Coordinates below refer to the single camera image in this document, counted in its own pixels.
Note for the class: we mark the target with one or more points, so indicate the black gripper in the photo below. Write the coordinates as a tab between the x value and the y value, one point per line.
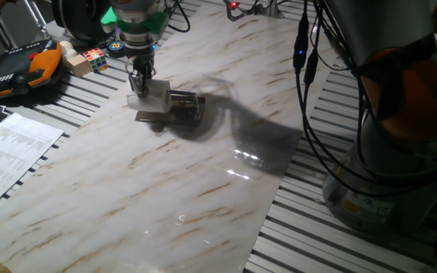
139	45

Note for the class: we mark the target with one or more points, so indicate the white paper roll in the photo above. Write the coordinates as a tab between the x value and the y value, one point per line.
156	98

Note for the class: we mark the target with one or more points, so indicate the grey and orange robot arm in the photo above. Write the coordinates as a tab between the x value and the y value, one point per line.
393	22

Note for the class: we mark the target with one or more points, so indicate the chrome paper roll holder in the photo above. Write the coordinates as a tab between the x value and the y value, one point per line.
188	110

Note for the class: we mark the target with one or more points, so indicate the black disc with blue centre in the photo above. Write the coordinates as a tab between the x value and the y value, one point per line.
115	47

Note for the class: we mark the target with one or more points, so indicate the Rubik's cube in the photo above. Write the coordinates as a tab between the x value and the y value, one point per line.
96	60

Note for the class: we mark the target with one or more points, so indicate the plain wooden cube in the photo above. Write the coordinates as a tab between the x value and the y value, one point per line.
79	66

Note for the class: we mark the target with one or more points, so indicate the small white figurine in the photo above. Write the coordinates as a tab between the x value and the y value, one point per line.
66	49

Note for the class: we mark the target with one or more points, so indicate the black filament spool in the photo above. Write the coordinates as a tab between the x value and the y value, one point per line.
83	17

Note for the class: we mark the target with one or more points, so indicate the marble pattern board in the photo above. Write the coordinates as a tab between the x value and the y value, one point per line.
146	182

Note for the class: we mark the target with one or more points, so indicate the thin metal rod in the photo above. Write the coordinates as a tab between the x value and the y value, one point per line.
36	19

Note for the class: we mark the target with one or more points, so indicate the black and orange teach pendant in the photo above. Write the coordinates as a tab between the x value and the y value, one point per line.
13	72

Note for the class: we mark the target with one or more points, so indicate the white printed paper sheet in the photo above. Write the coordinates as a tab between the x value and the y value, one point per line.
10	155

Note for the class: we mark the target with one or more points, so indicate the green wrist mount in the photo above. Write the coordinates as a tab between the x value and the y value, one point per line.
158	22

